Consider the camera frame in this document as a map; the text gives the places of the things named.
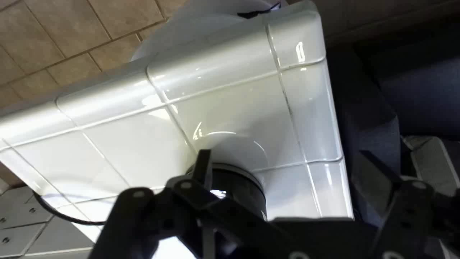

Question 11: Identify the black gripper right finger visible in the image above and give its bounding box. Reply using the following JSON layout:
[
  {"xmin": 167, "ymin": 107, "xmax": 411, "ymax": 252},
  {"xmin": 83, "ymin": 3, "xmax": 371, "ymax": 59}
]
[{"xmin": 358, "ymin": 149, "xmax": 460, "ymax": 259}]

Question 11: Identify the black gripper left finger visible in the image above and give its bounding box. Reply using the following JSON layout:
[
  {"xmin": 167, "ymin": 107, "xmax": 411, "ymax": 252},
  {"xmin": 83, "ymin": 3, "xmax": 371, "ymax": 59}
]
[{"xmin": 88, "ymin": 149, "xmax": 289, "ymax": 259}]

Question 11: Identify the grey striped pillow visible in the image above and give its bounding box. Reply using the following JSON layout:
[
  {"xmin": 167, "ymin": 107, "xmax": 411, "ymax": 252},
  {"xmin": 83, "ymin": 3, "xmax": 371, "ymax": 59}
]
[{"xmin": 401, "ymin": 136, "xmax": 460, "ymax": 199}]

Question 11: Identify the white kitchen cabinet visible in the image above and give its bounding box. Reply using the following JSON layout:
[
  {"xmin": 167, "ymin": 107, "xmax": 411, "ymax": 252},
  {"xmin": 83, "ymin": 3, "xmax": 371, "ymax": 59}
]
[{"xmin": 0, "ymin": 185, "xmax": 95, "ymax": 259}]

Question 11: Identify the black glass electric kettle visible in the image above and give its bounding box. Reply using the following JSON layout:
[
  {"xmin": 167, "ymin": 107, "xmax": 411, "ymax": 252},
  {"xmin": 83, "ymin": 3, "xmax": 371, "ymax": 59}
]
[{"xmin": 188, "ymin": 131, "xmax": 272, "ymax": 222}]

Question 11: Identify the dark blue sofa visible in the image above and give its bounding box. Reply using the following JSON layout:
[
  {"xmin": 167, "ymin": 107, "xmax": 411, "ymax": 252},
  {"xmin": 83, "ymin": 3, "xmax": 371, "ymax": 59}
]
[{"xmin": 325, "ymin": 42, "xmax": 460, "ymax": 228}]

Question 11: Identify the black kettle power cable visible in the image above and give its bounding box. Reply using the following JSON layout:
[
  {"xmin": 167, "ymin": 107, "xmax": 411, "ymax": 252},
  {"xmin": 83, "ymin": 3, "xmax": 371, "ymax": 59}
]
[{"xmin": 32, "ymin": 192, "xmax": 109, "ymax": 228}]

